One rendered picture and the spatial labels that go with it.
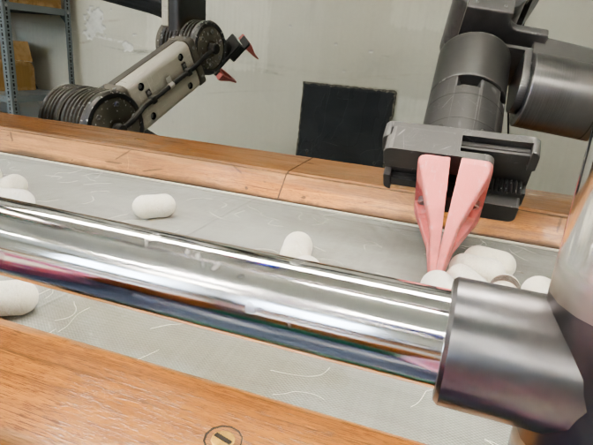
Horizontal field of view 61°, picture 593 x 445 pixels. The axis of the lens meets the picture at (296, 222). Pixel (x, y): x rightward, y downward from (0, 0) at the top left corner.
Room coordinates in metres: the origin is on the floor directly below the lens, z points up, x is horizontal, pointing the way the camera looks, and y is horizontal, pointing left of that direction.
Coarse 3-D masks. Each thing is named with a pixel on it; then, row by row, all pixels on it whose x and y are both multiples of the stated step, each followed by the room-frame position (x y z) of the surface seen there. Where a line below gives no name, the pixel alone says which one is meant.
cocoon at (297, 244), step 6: (294, 234) 0.32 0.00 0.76; (300, 234) 0.32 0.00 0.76; (306, 234) 0.33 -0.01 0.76; (288, 240) 0.32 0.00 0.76; (294, 240) 0.31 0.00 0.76; (300, 240) 0.31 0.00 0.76; (306, 240) 0.32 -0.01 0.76; (282, 246) 0.31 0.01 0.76; (288, 246) 0.31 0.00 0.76; (294, 246) 0.31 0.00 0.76; (300, 246) 0.31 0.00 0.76; (306, 246) 0.31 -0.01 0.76; (282, 252) 0.31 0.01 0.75; (288, 252) 0.30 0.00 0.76; (294, 252) 0.30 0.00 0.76; (300, 252) 0.30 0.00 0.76; (306, 252) 0.31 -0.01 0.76
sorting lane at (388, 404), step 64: (64, 192) 0.44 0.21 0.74; (128, 192) 0.46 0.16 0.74; (192, 192) 0.48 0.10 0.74; (320, 256) 0.34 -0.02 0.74; (384, 256) 0.35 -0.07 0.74; (64, 320) 0.22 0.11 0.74; (128, 320) 0.23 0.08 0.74; (256, 384) 0.19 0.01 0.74; (320, 384) 0.19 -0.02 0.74; (384, 384) 0.19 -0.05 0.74
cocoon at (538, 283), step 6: (534, 276) 0.28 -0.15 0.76; (540, 276) 0.28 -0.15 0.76; (528, 282) 0.28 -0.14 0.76; (534, 282) 0.28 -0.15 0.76; (540, 282) 0.28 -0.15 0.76; (546, 282) 0.28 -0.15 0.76; (522, 288) 0.28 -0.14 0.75; (528, 288) 0.28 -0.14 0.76; (534, 288) 0.27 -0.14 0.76; (540, 288) 0.27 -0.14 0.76; (546, 288) 0.27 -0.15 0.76
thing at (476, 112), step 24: (432, 96) 0.39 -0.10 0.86; (456, 96) 0.37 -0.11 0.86; (480, 96) 0.37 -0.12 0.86; (432, 120) 0.37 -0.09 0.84; (456, 120) 0.36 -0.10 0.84; (480, 120) 0.36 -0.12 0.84; (384, 144) 0.36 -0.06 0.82; (480, 144) 0.34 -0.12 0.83; (504, 144) 0.33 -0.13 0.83; (528, 144) 0.33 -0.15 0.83; (408, 168) 0.38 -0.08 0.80; (504, 168) 0.35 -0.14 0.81; (528, 168) 0.33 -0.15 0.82
